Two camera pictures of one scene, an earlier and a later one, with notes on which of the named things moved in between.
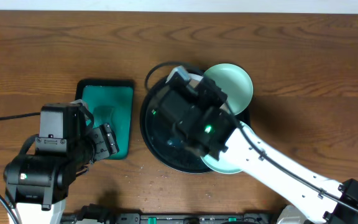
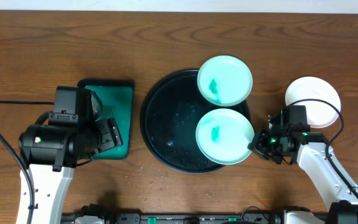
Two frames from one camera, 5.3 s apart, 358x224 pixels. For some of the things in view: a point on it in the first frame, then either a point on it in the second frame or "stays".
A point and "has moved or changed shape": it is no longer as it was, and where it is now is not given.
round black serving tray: (161, 141) stays
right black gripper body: (178, 101) → (263, 143)
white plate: (194, 79) → (320, 114)
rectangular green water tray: (111, 102) stays
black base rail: (93, 214) stays
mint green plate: (219, 167) has moved or changed shape
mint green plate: (234, 83) has moved or changed shape
